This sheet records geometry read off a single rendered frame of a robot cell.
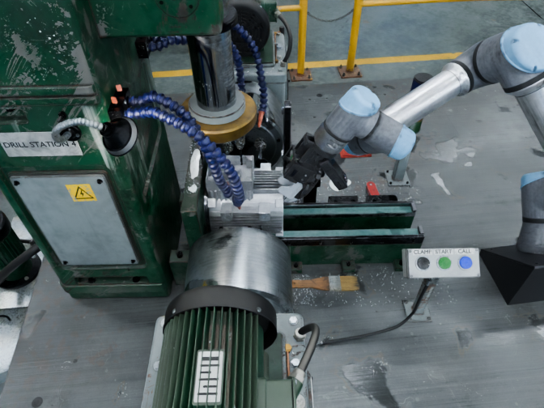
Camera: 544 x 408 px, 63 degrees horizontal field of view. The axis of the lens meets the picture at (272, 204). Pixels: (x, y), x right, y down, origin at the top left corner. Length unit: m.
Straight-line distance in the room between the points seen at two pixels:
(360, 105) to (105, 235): 0.67
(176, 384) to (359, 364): 0.70
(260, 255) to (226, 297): 0.31
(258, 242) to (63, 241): 0.49
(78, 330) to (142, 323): 0.18
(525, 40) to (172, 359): 0.99
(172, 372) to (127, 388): 0.62
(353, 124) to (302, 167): 0.16
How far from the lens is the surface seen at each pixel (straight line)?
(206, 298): 0.68
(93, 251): 1.21
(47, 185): 1.06
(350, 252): 1.36
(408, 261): 1.11
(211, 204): 1.18
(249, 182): 1.14
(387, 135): 1.00
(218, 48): 0.94
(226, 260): 0.96
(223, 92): 0.99
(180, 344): 0.68
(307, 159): 1.05
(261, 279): 0.94
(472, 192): 1.73
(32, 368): 1.39
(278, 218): 1.18
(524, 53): 1.19
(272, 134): 1.37
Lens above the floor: 1.94
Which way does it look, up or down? 47 degrees down
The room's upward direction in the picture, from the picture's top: 1 degrees counter-clockwise
